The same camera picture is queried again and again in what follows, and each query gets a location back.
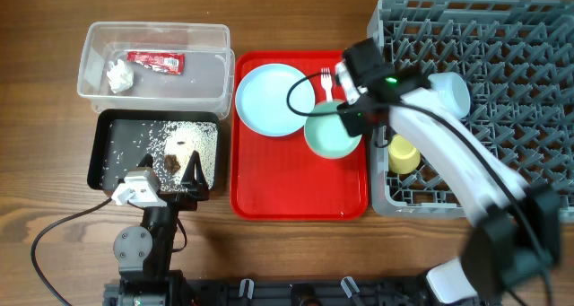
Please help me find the black plastic tray bin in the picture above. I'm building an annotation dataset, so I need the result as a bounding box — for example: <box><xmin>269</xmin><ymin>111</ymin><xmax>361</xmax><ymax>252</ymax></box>
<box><xmin>87</xmin><ymin>109</ymin><xmax>220</xmax><ymax>191</ymax></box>

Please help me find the black cable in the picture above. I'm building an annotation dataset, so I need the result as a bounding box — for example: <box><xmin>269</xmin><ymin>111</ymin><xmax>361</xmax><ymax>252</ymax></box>
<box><xmin>285</xmin><ymin>70</ymin><xmax>555</xmax><ymax>306</ymax></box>
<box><xmin>30</xmin><ymin>197</ymin><xmax>113</xmax><ymax>306</ymax></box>

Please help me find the yellow plastic cup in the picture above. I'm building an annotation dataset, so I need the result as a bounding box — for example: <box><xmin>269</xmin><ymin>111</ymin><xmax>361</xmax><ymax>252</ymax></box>
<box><xmin>388</xmin><ymin>135</ymin><xmax>421</xmax><ymax>174</ymax></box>

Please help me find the right black cable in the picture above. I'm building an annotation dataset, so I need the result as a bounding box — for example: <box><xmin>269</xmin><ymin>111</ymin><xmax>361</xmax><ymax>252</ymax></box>
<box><xmin>285</xmin><ymin>70</ymin><xmax>555</xmax><ymax>306</ymax></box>

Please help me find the light blue small bowl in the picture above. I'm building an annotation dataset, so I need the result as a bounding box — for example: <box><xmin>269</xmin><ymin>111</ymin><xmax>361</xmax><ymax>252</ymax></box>
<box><xmin>428</xmin><ymin>72</ymin><xmax>471</xmax><ymax>119</ymax></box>

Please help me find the brown food scrap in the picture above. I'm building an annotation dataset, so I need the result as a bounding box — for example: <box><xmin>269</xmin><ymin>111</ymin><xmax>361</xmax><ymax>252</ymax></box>
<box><xmin>164</xmin><ymin>154</ymin><xmax>181</xmax><ymax>174</ymax></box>

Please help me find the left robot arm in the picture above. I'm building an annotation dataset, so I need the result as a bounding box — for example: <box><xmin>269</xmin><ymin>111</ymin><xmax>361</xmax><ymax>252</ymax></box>
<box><xmin>103</xmin><ymin>152</ymin><xmax>209</xmax><ymax>306</ymax></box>

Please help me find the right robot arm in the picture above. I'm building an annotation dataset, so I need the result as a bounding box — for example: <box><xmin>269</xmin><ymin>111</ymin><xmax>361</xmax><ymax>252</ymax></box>
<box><xmin>335</xmin><ymin>39</ymin><xmax>561</xmax><ymax>304</ymax></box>

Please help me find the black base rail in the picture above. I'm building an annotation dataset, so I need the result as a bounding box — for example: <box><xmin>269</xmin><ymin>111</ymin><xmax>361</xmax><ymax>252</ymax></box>
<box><xmin>102</xmin><ymin>277</ymin><xmax>434</xmax><ymax>306</ymax></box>

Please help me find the white napkin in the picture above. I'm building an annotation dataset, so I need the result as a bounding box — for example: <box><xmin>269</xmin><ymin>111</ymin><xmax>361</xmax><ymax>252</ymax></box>
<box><xmin>106</xmin><ymin>59</ymin><xmax>135</xmax><ymax>93</ymax></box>

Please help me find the grey dishwasher rack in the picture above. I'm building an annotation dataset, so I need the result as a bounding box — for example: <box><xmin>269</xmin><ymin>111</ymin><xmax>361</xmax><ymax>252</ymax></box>
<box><xmin>367</xmin><ymin>0</ymin><xmax>573</xmax><ymax>223</ymax></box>

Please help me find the white plastic fork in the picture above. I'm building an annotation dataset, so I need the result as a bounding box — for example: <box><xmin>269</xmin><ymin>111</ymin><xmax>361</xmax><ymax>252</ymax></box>
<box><xmin>320</xmin><ymin>67</ymin><xmax>334</xmax><ymax>101</ymax></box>

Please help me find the red ketchup packet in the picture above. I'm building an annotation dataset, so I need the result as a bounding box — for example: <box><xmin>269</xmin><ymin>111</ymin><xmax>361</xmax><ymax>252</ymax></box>
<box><xmin>126</xmin><ymin>51</ymin><xmax>185</xmax><ymax>75</ymax></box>

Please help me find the left black cable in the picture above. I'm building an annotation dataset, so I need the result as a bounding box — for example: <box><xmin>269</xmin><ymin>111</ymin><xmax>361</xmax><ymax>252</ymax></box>
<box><xmin>30</xmin><ymin>197</ymin><xmax>113</xmax><ymax>306</ymax></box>

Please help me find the light blue plate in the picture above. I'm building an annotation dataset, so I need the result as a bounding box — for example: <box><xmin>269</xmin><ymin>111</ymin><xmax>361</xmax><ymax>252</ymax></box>
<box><xmin>235</xmin><ymin>64</ymin><xmax>306</xmax><ymax>137</ymax></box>

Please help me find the clear plastic bin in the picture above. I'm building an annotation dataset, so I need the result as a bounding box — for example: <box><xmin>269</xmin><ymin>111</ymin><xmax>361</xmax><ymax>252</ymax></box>
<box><xmin>77</xmin><ymin>22</ymin><xmax>235</xmax><ymax>119</ymax></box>

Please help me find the red serving tray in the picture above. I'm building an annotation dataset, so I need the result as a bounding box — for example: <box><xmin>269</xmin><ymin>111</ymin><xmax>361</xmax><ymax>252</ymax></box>
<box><xmin>229</xmin><ymin>49</ymin><xmax>370</xmax><ymax>222</ymax></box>

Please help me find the mint green bowl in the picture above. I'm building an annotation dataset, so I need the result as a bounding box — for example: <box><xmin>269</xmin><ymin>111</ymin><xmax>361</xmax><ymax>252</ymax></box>
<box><xmin>304</xmin><ymin>100</ymin><xmax>361</xmax><ymax>159</ymax></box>

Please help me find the white rice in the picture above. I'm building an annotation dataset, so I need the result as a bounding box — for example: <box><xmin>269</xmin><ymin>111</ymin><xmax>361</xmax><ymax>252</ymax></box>
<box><xmin>153</xmin><ymin>122</ymin><xmax>219</xmax><ymax>193</ymax></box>

